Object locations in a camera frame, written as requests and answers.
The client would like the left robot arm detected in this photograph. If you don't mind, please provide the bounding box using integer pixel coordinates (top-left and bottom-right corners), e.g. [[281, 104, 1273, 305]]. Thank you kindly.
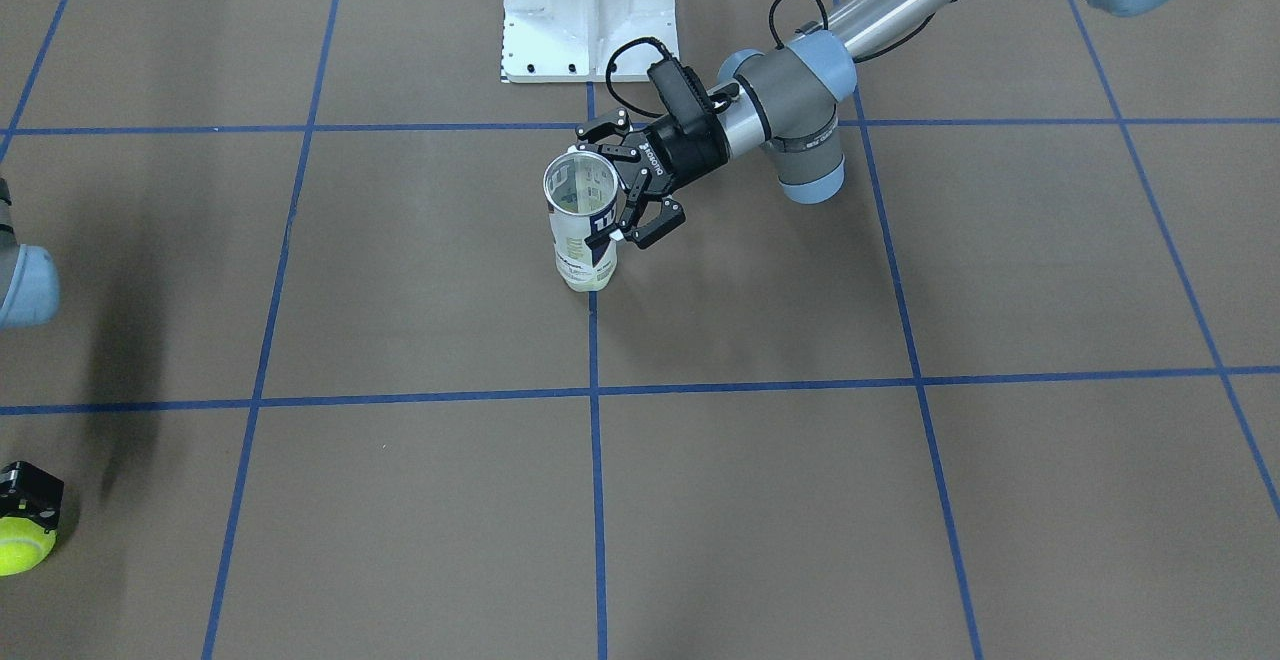
[[576, 0, 1169, 249]]

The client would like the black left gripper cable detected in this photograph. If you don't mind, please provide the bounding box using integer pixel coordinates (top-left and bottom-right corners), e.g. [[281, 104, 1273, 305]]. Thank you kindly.
[[604, 0, 941, 119]]

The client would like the white tennis ball can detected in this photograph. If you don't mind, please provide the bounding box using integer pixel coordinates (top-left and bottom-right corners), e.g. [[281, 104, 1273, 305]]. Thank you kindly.
[[543, 150, 621, 292]]

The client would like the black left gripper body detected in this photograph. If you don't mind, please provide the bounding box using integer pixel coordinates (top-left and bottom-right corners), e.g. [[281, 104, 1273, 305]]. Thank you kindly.
[[626, 116, 730, 201]]

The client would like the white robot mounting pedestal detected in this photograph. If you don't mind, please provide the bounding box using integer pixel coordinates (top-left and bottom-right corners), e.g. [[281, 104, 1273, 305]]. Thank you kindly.
[[500, 0, 680, 83]]

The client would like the tennis ball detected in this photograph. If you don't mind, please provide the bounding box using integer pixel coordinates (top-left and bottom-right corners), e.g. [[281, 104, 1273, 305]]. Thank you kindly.
[[1, 517, 58, 577]]

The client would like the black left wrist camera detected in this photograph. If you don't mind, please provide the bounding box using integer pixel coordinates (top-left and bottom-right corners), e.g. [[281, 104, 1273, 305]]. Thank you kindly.
[[646, 58, 718, 137]]

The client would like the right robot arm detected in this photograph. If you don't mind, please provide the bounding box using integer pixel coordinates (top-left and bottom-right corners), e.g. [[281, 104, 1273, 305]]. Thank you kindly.
[[1, 180, 65, 538]]

